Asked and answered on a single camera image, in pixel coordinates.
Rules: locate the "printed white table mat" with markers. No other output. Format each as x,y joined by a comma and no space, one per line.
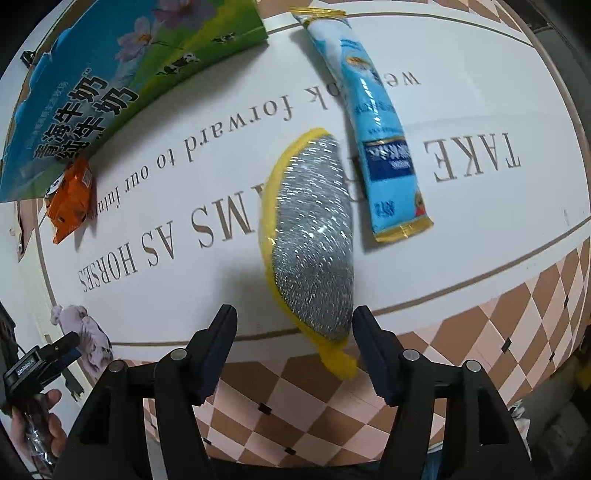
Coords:
295,184

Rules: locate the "yellow and silver scouring sponge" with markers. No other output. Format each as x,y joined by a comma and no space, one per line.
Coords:
312,240

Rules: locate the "green and blue milk carton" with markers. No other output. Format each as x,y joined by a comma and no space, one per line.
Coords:
111,78

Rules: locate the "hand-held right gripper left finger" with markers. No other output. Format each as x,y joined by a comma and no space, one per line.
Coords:
215,360

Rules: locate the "person's left hand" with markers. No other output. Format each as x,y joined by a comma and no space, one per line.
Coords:
44,424

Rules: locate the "long blue snack packet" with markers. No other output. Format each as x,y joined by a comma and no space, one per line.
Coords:
375,138

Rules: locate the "small orange snack packet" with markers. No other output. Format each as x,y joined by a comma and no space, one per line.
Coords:
69,203

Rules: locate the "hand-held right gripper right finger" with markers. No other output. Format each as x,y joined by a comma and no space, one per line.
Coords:
375,364

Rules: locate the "pink stuffed toy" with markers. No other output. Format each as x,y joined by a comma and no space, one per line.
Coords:
87,337

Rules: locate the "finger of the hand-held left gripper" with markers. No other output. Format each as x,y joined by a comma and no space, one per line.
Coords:
60,350

